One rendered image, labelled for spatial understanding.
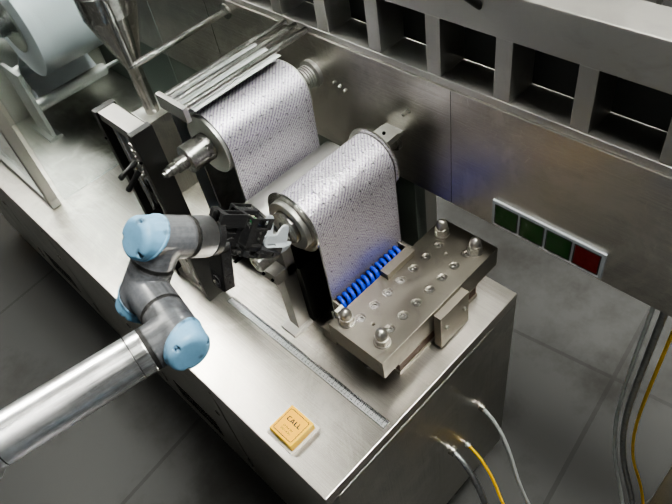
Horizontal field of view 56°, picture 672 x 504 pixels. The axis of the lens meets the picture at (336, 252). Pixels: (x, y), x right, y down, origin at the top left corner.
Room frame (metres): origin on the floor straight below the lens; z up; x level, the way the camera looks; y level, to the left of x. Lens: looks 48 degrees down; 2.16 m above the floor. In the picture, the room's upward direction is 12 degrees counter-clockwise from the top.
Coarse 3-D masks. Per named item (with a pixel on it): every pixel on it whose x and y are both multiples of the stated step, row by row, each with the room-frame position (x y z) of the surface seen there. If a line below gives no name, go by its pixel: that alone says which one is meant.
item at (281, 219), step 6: (276, 216) 0.93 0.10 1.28; (282, 216) 0.92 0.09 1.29; (276, 222) 0.94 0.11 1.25; (282, 222) 0.92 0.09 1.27; (288, 222) 0.90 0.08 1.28; (294, 228) 0.89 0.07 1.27; (288, 234) 0.92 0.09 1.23; (294, 234) 0.89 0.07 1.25; (300, 234) 0.89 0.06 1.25; (294, 240) 0.90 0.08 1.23
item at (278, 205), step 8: (280, 200) 0.94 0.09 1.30; (272, 208) 0.95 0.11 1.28; (280, 208) 0.93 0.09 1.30; (288, 208) 0.91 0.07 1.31; (288, 216) 0.91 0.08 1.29; (296, 216) 0.90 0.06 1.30; (296, 224) 0.89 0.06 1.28; (304, 224) 0.89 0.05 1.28; (304, 232) 0.88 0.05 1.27; (304, 240) 0.88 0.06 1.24; (304, 248) 0.89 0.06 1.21
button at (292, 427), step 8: (280, 416) 0.68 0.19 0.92; (288, 416) 0.68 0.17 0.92; (296, 416) 0.68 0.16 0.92; (304, 416) 0.67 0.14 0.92; (272, 424) 0.67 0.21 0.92; (280, 424) 0.67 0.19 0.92; (288, 424) 0.66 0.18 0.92; (296, 424) 0.66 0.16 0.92; (304, 424) 0.65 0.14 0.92; (312, 424) 0.65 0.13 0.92; (272, 432) 0.66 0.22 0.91; (280, 432) 0.65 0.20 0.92; (288, 432) 0.64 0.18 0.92; (296, 432) 0.64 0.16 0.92; (304, 432) 0.64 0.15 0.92; (288, 440) 0.63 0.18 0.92; (296, 440) 0.62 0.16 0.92
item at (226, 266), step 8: (224, 248) 0.80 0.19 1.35; (216, 256) 0.80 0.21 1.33; (224, 256) 0.80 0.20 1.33; (216, 264) 0.81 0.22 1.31; (224, 264) 0.79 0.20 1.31; (232, 264) 0.80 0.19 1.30; (216, 272) 0.81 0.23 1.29; (224, 272) 0.79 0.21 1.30; (232, 272) 0.80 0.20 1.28; (216, 280) 0.80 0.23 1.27; (224, 280) 0.79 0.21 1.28; (232, 280) 0.80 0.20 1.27; (224, 288) 0.79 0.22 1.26
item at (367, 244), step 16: (384, 208) 1.00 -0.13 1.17; (368, 224) 0.97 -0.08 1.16; (384, 224) 1.00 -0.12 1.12; (352, 240) 0.94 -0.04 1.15; (368, 240) 0.96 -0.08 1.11; (384, 240) 0.99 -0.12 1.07; (400, 240) 1.02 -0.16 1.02; (336, 256) 0.91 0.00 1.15; (352, 256) 0.93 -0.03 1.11; (368, 256) 0.96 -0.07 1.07; (336, 272) 0.90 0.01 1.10; (352, 272) 0.93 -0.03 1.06; (336, 288) 0.89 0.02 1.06
